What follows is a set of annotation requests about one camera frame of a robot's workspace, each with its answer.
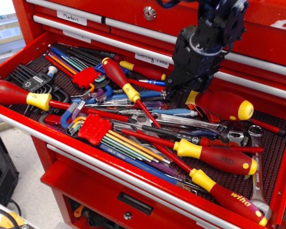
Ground blue metallic pen screwdriver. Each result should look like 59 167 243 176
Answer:
139 80 165 86

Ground white cutting tools label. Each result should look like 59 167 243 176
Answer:
135 53 174 69

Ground white markers label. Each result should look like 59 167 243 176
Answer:
57 10 87 26

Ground red tool chest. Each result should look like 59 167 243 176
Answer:
11 0 286 229

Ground open red tool drawer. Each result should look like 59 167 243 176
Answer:
0 31 286 229

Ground red holder rainbow hex keys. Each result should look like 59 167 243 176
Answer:
66 114 171 165

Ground black torx key set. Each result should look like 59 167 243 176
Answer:
5 63 71 103

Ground black box on floor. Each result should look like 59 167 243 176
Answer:
0 137 19 206

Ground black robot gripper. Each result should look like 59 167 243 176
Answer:
161 25 225 108

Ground small red yellow screwdriver back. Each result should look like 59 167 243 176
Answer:
119 61 167 80

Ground white blue small bit driver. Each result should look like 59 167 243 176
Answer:
47 66 58 78

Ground silver drawer lock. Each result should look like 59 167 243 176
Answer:
143 6 156 21

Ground rear red holder hex keys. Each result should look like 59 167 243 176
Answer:
45 45 101 90

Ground red yellow screwdriver lower middle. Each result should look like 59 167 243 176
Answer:
122 129 258 175

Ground clear handle small screwdriver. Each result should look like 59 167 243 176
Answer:
85 98 168 110

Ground centre slim red yellow screwdriver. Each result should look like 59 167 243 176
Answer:
102 57 161 128

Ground thin red black screwdriver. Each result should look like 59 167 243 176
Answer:
249 118 286 137

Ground large red yellow screwdriver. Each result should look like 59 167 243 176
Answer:
127 77 255 121

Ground wiha red yellow screwdriver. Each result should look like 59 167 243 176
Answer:
136 130 268 227

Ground silver combination wrench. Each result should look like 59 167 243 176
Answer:
248 125 272 220

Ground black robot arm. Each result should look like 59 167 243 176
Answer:
162 0 249 108

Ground blue white handle tool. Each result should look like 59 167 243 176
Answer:
152 108 198 117

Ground long blue hex key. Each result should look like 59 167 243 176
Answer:
59 102 198 195

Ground far left red yellow screwdriver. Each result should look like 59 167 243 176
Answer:
0 80 137 124

